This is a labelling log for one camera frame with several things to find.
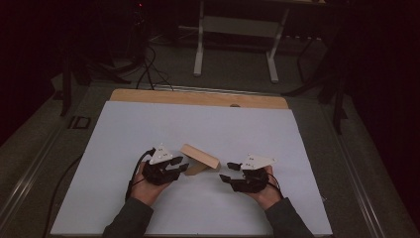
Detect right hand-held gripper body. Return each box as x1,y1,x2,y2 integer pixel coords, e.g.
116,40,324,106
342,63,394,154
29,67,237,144
232,153,277,194

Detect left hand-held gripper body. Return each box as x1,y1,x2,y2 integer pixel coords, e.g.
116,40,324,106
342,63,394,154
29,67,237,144
142,143,178,186

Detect wooden puzzle box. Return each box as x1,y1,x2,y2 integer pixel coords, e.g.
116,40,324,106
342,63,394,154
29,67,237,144
179,143,222,177

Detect person's right hand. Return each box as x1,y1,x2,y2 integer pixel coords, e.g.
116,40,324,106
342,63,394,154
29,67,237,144
246,165,285,211

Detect person's left hand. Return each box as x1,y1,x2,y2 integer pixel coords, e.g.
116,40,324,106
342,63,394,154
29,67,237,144
127,161,173,208

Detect white table mat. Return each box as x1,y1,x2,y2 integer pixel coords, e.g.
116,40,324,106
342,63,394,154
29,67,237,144
50,100,333,237

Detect wooden table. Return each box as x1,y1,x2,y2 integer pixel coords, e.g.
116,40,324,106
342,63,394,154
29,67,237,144
109,87,289,110

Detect metal floor strip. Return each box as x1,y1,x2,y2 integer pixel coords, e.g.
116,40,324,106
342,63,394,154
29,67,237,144
152,83,282,97

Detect black floor box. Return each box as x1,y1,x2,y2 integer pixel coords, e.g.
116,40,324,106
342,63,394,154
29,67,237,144
67,115,92,130

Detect black metal stand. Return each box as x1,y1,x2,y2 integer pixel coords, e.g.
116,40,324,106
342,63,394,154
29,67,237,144
282,31,351,135
59,49,132,117

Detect left hand-held gripper cable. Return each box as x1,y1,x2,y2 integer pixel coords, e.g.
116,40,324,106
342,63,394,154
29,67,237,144
125,147,157,201

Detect hand-held gripper cable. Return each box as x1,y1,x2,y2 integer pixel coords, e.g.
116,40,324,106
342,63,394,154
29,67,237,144
265,172,285,200
125,147,157,201

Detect right hand-held gripper cable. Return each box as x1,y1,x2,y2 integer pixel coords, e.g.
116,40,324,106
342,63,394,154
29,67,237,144
265,172,285,200

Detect black floor cables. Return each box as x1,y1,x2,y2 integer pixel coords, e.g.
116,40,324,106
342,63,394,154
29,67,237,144
135,44,174,91

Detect black cable beside table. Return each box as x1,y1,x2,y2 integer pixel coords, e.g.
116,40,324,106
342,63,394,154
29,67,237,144
42,154,84,238

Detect white metal table frame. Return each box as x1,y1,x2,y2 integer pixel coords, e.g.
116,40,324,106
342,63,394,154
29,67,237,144
193,0,292,84

